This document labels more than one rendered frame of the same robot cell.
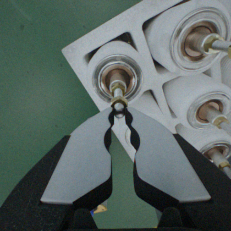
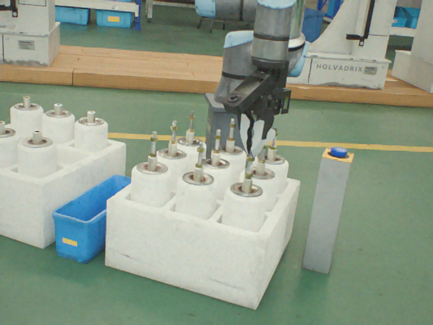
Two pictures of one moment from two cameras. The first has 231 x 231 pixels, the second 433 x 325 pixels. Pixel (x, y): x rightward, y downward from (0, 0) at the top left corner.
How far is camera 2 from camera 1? 1.08 m
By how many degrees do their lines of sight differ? 49
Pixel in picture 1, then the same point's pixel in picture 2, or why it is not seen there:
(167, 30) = (205, 187)
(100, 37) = (235, 229)
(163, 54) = (215, 185)
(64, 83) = (314, 306)
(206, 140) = (227, 157)
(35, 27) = not seen: outside the picture
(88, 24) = (233, 312)
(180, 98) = (222, 178)
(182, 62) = (210, 178)
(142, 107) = not seen: hidden behind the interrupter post
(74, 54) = (259, 235)
